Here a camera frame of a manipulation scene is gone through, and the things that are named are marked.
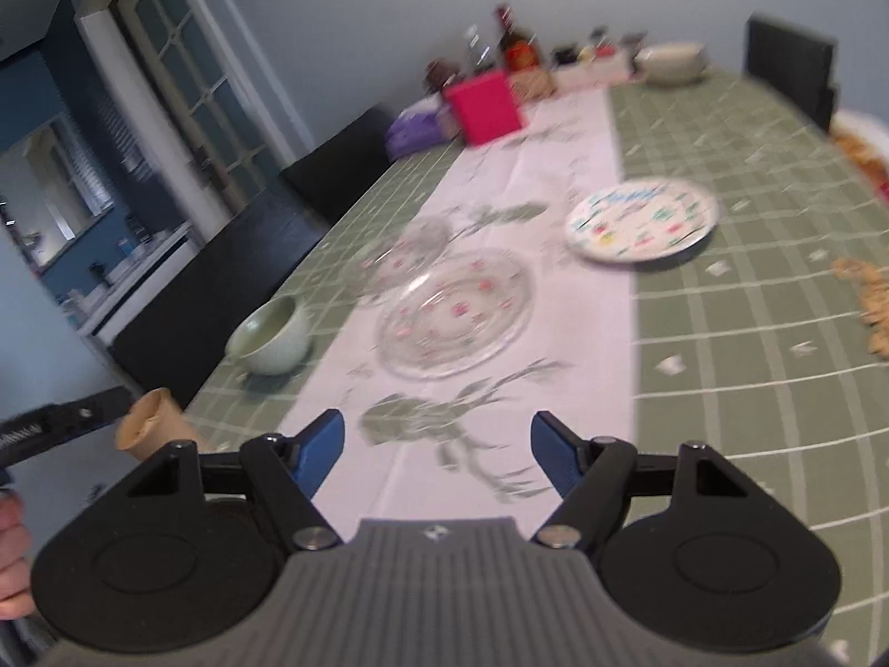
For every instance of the brown round ornament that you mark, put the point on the brown round ornament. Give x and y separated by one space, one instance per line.
440 74

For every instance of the pink square box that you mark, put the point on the pink square box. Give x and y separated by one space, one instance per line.
484 107

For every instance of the pile of melon seeds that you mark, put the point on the pile of melon seeds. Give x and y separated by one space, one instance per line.
870 284

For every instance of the white flat box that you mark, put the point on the white flat box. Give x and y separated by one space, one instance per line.
600 73

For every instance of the clear water bottle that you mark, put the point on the clear water bottle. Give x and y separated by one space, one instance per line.
478 52

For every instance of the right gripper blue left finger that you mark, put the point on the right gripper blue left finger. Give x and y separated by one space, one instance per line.
316 450

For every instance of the beige perforated tin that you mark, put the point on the beige perforated tin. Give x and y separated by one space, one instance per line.
533 84

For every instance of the person's left hand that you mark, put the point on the person's left hand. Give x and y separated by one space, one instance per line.
16 600

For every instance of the white deer table runner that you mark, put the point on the white deer table runner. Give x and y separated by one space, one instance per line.
438 382

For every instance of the black lidded jar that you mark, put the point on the black lidded jar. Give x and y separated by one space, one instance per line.
565 55

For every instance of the white fruity printed plate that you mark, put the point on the white fruity printed plate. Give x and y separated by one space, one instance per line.
642 220

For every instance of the white glass panel door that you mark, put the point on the white glass panel door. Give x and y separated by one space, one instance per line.
196 90

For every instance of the small clear glass plate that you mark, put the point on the small clear glass plate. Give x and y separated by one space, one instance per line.
393 260

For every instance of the small red label jar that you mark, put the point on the small red label jar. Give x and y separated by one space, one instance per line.
602 45

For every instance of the far left black chair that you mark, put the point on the far left black chair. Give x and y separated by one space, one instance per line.
331 179

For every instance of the purple tissue box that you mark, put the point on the purple tissue box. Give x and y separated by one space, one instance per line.
424 125

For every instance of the right black chair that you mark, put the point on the right black chair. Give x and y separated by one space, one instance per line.
795 62

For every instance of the white drawer cabinet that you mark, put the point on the white drawer cabinet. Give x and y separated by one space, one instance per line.
136 281

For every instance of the near left black chair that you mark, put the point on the near left black chair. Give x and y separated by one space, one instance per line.
178 339

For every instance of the black chair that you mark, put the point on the black chair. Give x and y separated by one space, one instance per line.
795 62
178 339
331 179

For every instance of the green checked tablecloth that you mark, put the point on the green checked tablecloth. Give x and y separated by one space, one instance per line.
753 345

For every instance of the white ceramic bowl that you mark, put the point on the white ceramic bowl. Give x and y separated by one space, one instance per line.
672 64

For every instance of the beige paper cup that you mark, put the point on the beige paper cup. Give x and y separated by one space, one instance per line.
153 421

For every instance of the green ceramic bowl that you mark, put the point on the green ceramic bowl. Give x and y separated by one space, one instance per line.
273 339

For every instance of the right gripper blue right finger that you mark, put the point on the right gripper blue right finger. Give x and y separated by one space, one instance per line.
561 454

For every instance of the large clear glass plate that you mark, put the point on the large clear glass plate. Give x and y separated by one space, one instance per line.
462 312

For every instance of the brown liquor bottle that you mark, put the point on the brown liquor bottle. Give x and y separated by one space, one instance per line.
518 47

